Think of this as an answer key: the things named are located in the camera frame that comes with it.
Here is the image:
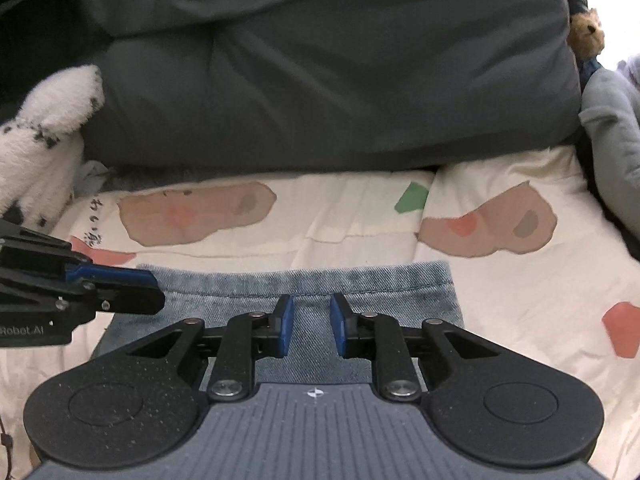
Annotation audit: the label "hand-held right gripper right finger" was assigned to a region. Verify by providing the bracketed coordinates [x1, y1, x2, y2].
[330, 292, 502, 404]

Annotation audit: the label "white plush toy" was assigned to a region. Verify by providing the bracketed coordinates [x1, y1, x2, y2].
[0, 63, 107, 234]

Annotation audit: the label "light blue jeans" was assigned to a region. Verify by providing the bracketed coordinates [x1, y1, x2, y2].
[91, 259, 467, 387]

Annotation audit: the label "brown teddy bear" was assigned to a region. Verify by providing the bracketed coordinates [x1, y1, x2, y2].
[564, 0, 607, 77]

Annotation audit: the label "bear print bedsheet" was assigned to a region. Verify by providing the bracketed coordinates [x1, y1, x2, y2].
[0, 144, 640, 480]

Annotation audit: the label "dark grey pillow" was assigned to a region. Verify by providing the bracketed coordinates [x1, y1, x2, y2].
[74, 0, 584, 172]

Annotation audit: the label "dark cloth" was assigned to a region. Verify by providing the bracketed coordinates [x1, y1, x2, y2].
[0, 0, 113, 122]

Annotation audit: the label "grey neck pillow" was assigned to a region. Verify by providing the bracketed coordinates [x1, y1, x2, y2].
[578, 66, 640, 262]

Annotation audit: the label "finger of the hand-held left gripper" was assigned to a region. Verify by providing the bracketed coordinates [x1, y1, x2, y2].
[0, 219, 157, 286]
[0, 274, 167, 322]

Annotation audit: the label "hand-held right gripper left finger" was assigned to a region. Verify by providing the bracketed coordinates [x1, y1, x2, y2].
[125, 294, 296, 403]

